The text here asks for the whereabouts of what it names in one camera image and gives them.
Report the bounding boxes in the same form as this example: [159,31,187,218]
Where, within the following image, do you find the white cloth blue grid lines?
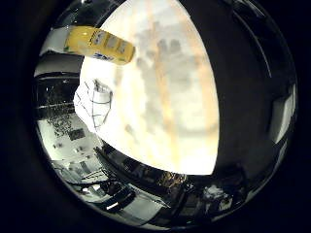
[73,78,115,134]

